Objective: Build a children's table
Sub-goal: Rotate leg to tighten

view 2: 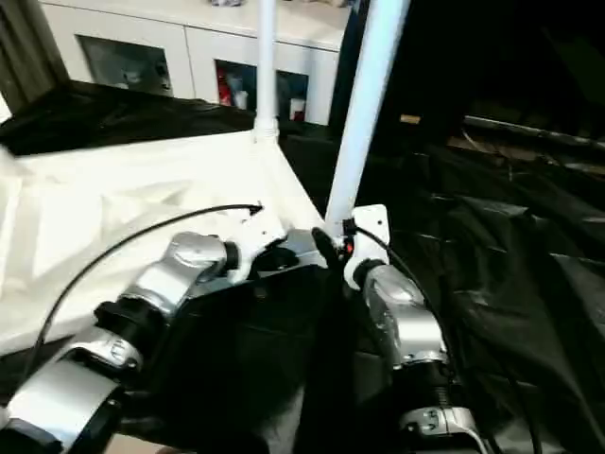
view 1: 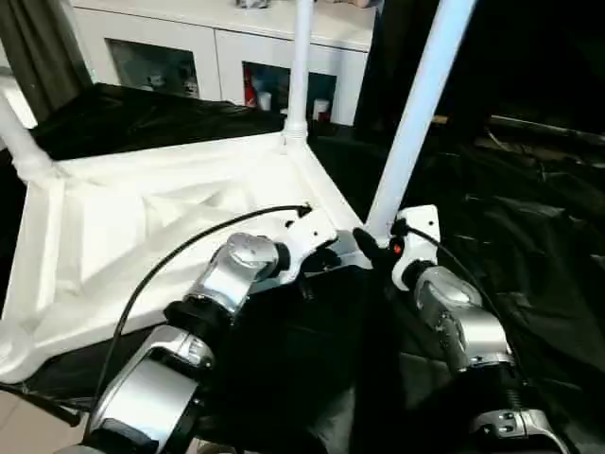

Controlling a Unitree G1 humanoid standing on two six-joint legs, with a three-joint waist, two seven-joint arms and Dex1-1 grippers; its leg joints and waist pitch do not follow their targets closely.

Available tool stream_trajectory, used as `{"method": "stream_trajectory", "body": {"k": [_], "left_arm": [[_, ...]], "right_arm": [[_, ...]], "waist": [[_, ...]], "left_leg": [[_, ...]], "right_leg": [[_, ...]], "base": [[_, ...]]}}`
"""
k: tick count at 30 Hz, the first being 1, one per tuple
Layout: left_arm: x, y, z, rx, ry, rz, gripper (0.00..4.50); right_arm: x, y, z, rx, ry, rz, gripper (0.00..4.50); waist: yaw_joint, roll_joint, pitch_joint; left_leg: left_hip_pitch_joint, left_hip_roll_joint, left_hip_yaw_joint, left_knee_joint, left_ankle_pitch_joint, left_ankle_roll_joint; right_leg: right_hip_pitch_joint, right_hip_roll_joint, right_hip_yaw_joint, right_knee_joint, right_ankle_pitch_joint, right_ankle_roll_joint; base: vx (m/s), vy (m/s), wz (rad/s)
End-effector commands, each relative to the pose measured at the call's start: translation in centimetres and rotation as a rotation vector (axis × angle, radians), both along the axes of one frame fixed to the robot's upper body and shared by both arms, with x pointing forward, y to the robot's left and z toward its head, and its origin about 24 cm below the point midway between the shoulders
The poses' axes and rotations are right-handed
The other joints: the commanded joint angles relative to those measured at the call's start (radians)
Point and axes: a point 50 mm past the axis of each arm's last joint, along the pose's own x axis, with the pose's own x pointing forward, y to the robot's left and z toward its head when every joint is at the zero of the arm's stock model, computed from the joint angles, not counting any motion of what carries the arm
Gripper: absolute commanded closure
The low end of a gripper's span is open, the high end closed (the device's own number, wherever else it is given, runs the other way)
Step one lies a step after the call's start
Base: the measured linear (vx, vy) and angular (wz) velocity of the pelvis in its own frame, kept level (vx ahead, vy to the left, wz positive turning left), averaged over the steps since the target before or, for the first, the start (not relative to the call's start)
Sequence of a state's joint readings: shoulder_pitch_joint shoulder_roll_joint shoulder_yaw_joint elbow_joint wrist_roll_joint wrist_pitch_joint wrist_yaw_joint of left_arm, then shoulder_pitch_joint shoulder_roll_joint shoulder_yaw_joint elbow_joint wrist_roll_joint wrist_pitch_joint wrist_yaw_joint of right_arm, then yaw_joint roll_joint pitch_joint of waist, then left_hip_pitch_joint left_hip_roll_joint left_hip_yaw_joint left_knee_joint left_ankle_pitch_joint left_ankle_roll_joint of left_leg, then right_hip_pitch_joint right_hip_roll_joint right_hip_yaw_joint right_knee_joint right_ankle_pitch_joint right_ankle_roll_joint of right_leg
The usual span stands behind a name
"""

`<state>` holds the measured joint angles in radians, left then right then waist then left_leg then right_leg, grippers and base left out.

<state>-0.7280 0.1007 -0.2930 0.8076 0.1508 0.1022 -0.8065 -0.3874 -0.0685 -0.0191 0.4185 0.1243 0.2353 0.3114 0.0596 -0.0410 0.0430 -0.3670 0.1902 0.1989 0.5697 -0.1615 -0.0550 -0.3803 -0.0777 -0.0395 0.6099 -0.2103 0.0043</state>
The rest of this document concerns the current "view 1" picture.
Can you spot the white plastic table leg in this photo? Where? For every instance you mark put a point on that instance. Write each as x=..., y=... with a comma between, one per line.
x=19, y=137
x=416, y=104
x=300, y=61

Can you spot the white glass-door cabinet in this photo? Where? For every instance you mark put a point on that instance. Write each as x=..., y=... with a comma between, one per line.
x=222, y=33

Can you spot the white plastic table top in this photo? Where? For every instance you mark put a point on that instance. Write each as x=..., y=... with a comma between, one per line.
x=142, y=198

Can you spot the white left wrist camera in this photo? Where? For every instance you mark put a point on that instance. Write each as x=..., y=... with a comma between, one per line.
x=307, y=232

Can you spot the black stand leg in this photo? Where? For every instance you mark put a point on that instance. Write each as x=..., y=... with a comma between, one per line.
x=42, y=404

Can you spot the dark metal pole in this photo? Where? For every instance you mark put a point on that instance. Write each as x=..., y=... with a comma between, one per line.
x=548, y=125

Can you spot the black mat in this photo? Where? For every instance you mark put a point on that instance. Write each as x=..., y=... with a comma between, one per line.
x=520, y=284

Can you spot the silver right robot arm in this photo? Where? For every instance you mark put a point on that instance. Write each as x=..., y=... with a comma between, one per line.
x=454, y=302

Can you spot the small tan label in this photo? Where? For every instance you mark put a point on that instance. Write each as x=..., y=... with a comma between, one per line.
x=442, y=118

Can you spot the grey curtain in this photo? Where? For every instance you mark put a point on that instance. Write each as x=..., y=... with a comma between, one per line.
x=42, y=52

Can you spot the red bottle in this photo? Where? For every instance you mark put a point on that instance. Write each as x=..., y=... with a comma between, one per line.
x=248, y=87

